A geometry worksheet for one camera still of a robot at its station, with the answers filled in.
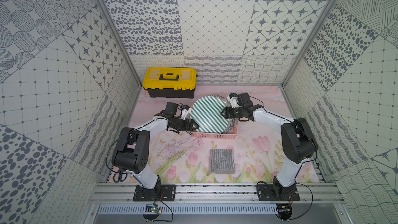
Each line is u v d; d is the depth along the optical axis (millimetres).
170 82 1001
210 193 751
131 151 466
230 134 922
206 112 949
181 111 822
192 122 824
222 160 837
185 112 858
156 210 700
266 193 733
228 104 956
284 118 546
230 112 838
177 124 798
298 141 490
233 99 873
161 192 725
